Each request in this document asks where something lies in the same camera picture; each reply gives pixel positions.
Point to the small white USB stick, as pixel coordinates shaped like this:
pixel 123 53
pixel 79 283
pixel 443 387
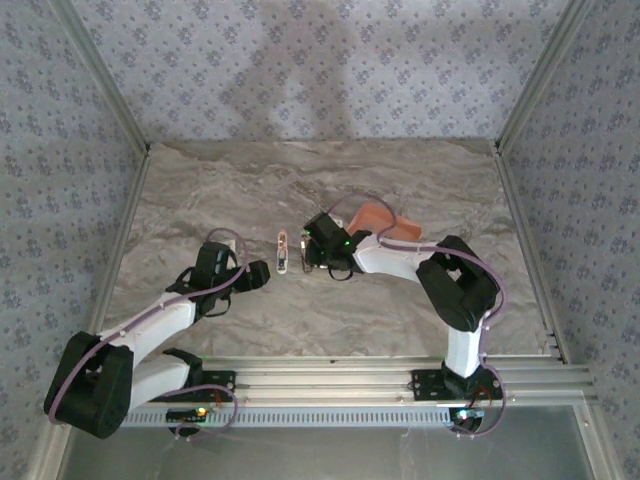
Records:
pixel 282 262

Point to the pink plastic tray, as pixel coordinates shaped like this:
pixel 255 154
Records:
pixel 370 215

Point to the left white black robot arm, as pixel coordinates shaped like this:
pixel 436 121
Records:
pixel 150 325

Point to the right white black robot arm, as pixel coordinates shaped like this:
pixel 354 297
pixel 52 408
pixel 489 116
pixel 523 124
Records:
pixel 390 257

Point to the grey metal sheet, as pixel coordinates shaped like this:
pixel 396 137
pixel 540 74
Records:
pixel 325 455

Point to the aluminium table side rail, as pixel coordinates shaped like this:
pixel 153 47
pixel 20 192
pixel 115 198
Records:
pixel 119 250
pixel 527 250

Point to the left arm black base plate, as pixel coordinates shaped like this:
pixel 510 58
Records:
pixel 222 385

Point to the aluminium mounting rail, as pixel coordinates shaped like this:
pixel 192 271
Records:
pixel 325 380

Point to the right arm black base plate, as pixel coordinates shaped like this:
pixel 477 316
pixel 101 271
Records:
pixel 425 385

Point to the aluminium frame post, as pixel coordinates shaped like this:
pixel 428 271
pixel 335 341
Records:
pixel 540 75
pixel 105 75

